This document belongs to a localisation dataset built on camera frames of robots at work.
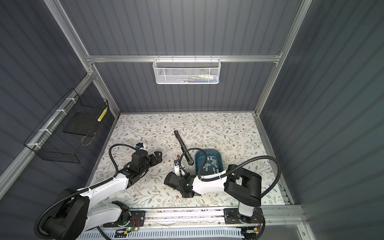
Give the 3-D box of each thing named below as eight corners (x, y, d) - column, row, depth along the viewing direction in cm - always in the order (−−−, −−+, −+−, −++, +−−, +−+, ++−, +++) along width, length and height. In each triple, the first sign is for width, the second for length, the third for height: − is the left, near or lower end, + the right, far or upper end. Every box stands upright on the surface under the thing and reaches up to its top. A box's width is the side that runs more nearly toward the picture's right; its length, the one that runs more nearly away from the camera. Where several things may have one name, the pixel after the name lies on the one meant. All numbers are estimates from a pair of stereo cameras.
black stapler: (189, 166, 94) (189, 164, 92) (173, 133, 110) (173, 131, 108) (194, 164, 95) (194, 162, 93) (177, 132, 111) (177, 130, 109)
